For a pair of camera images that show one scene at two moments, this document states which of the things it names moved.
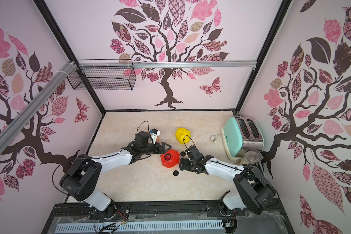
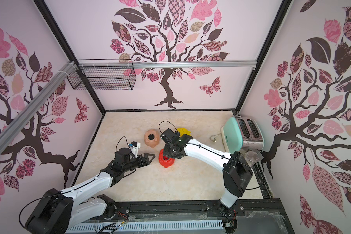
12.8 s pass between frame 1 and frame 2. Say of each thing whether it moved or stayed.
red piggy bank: stayed
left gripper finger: moved
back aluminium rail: stayed
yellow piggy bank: stayed
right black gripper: moved
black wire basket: stayed
